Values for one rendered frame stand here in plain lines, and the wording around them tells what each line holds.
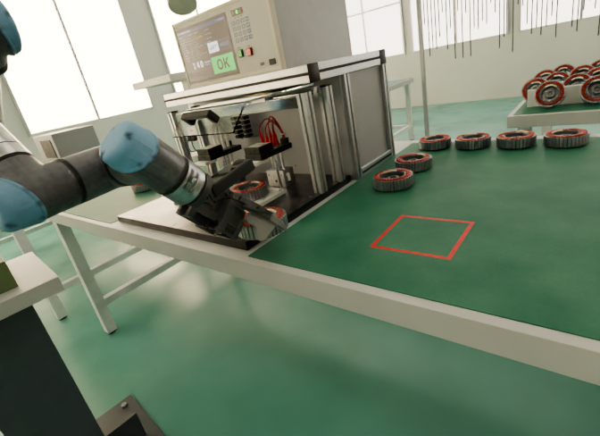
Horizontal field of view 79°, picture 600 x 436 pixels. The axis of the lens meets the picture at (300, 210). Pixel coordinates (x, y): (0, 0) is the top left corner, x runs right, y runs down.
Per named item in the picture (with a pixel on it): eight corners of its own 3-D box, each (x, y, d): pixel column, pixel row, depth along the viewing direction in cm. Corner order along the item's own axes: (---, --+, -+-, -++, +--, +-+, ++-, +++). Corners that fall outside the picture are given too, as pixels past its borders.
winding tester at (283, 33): (282, 69, 100) (265, -15, 93) (189, 89, 127) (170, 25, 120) (353, 54, 127) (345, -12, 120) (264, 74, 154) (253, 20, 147)
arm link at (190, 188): (170, 155, 64) (198, 156, 59) (188, 169, 68) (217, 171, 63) (151, 194, 62) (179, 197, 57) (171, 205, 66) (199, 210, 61)
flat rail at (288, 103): (304, 107, 97) (302, 96, 95) (174, 122, 135) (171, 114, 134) (307, 106, 97) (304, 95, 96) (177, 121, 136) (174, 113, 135)
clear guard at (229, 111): (233, 133, 80) (226, 105, 78) (172, 138, 95) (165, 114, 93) (317, 104, 103) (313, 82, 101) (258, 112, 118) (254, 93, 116)
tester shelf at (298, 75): (311, 82, 93) (307, 63, 91) (166, 107, 136) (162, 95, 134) (386, 62, 123) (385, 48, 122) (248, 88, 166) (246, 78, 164)
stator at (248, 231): (264, 245, 73) (261, 228, 71) (228, 238, 80) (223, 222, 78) (298, 222, 80) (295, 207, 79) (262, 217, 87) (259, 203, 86)
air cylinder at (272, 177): (286, 187, 116) (282, 171, 114) (269, 186, 121) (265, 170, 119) (295, 181, 120) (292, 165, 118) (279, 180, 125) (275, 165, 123)
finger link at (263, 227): (278, 250, 74) (237, 232, 71) (287, 223, 76) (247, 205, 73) (283, 249, 72) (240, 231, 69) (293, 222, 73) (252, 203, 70)
